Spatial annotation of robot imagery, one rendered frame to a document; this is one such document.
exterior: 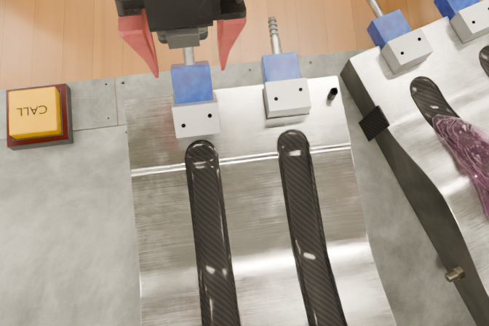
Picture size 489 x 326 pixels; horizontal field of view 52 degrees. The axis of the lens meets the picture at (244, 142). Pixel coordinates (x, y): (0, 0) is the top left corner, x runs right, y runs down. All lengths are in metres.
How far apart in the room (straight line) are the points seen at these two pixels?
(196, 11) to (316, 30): 0.43
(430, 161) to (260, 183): 0.21
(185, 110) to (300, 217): 0.18
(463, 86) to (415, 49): 0.08
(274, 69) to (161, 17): 0.28
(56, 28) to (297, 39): 0.35
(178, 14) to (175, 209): 0.29
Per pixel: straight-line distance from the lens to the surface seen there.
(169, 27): 0.34
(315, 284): 0.57
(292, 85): 0.58
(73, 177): 0.69
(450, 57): 0.72
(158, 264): 0.57
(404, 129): 0.66
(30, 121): 0.69
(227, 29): 0.43
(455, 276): 0.67
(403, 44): 0.68
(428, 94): 0.70
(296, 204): 0.58
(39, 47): 0.77
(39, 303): 0.69
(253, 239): 0.57
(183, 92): 0.56
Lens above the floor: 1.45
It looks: 75 degrees down
